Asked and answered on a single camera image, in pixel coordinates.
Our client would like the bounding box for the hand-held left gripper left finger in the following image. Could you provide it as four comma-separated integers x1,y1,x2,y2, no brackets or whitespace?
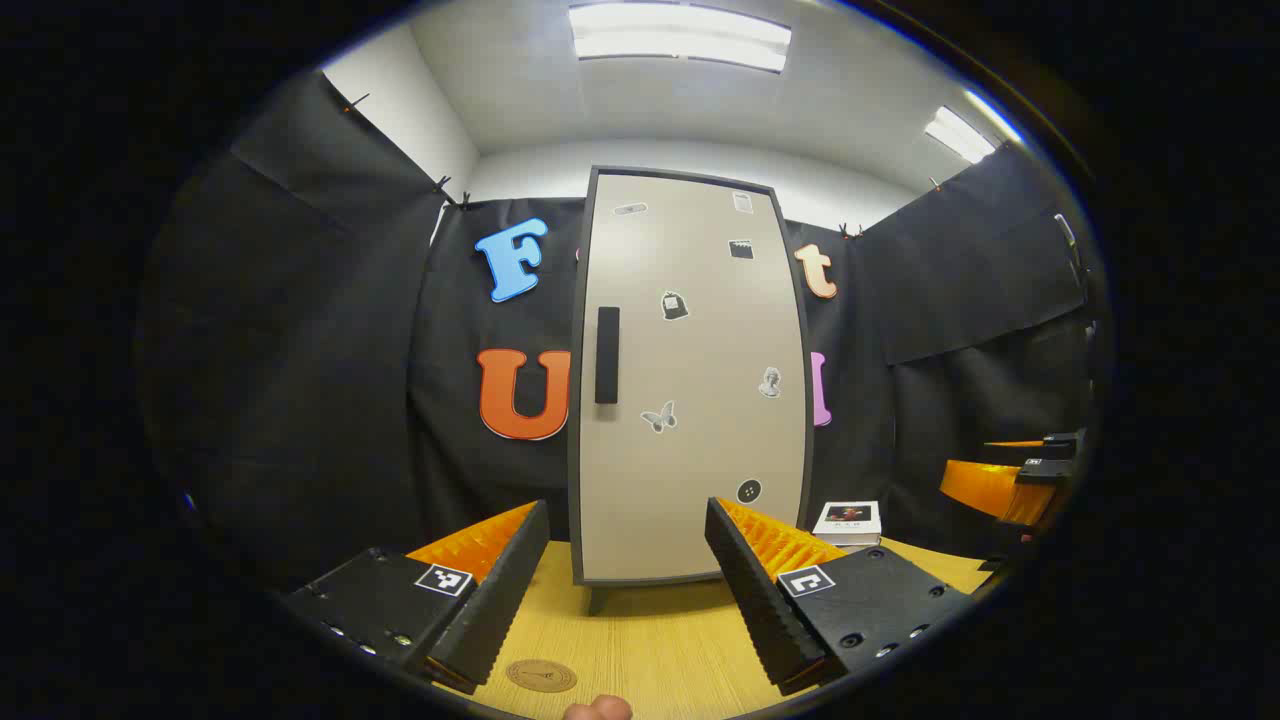
283,500,552,696

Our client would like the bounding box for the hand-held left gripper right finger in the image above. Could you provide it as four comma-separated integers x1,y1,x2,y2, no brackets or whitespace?
705,497,976,698

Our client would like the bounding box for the round brown coaster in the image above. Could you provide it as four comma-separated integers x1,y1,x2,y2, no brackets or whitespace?
505,658,579,694

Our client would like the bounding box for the dark grey cabinet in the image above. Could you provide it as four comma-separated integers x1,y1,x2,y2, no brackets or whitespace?
566,165,817,616

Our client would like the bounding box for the black door handle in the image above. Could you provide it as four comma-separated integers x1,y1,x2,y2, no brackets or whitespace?
595,306,621,405

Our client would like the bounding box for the black backdrop cloth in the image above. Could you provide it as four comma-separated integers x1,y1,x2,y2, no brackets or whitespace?
140,70,1101,591

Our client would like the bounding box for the small ceiling light panel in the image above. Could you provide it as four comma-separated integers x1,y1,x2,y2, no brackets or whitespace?
924,105,998,164

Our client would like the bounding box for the large ceiling light panel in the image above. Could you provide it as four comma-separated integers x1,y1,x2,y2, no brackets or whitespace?
568,2,793,74

